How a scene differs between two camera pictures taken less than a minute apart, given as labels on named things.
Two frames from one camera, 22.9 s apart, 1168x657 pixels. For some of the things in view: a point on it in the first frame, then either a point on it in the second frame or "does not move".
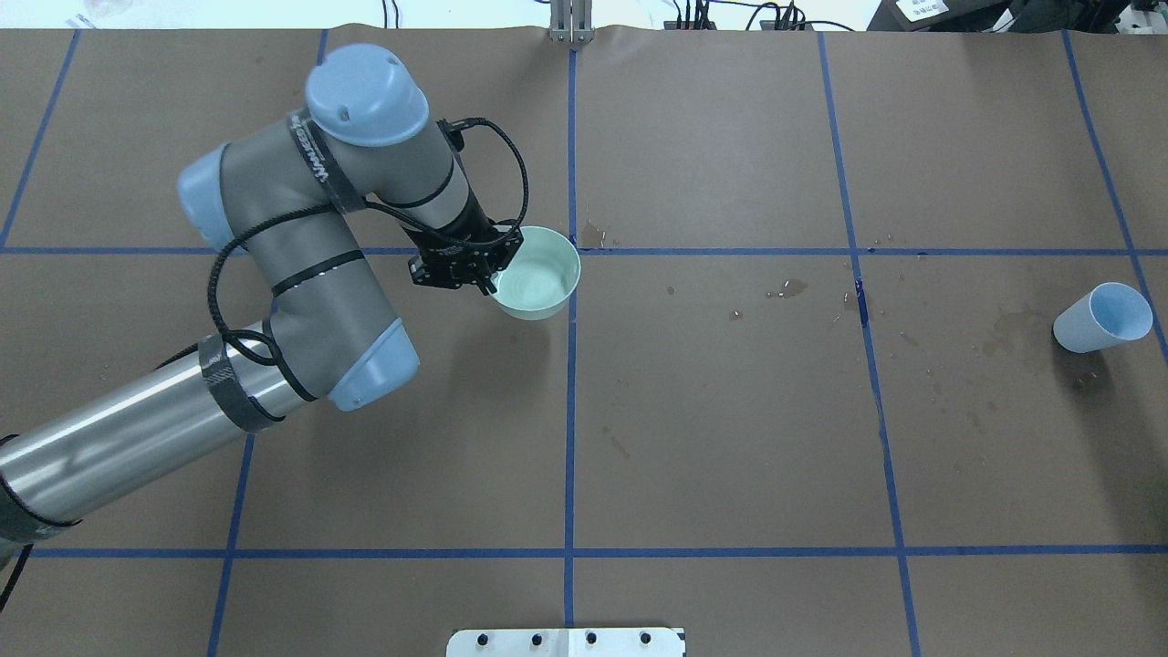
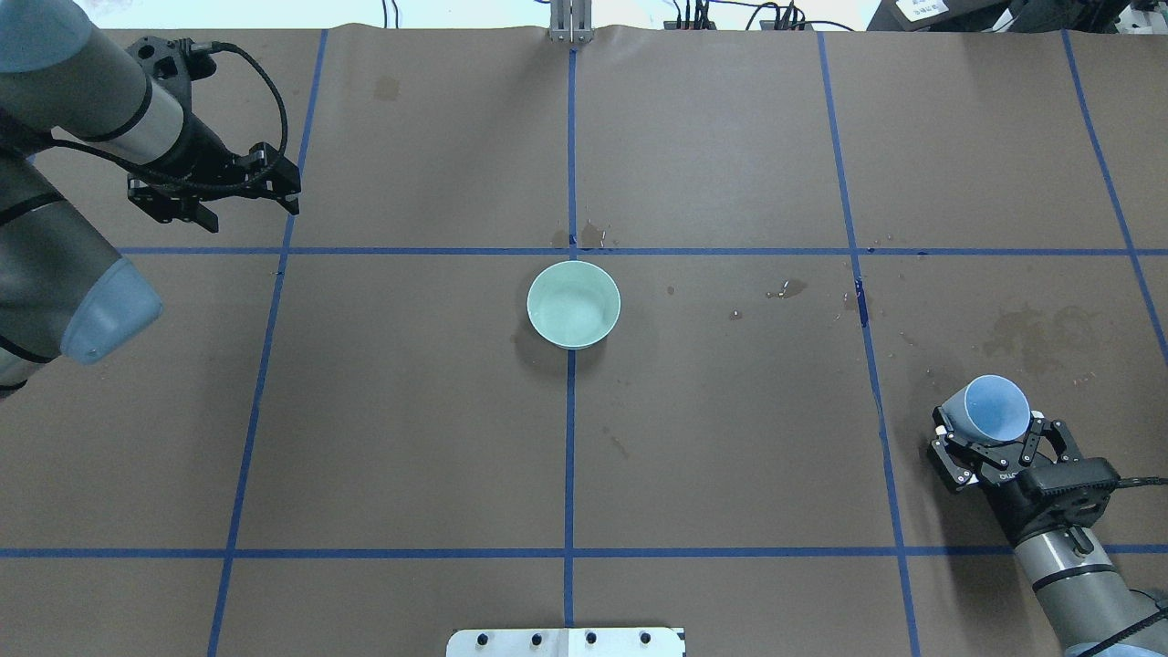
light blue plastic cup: [1111, 315] → [990, 408]
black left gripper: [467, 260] → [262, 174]
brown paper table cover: [807, 399] does not move
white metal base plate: [567, 642] does not move
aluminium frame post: [570, 21] does not move
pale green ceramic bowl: [541, 277] → [574, 305]
